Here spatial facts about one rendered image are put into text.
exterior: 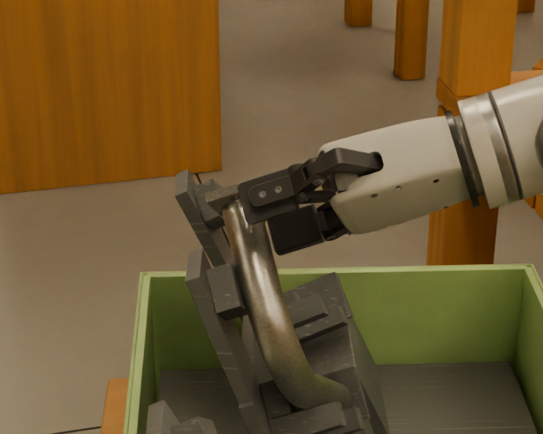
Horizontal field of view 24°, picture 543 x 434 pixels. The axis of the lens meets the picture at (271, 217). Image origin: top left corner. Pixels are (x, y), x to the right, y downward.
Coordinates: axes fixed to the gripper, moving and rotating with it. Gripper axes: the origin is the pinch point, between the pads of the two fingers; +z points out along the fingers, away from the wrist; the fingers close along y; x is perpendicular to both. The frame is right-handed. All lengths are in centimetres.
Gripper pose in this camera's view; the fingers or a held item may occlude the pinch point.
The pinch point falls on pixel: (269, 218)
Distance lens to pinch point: 95.8
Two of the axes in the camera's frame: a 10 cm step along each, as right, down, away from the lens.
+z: -9.4, 2.9, 1.5
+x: 2.3, 9.2, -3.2
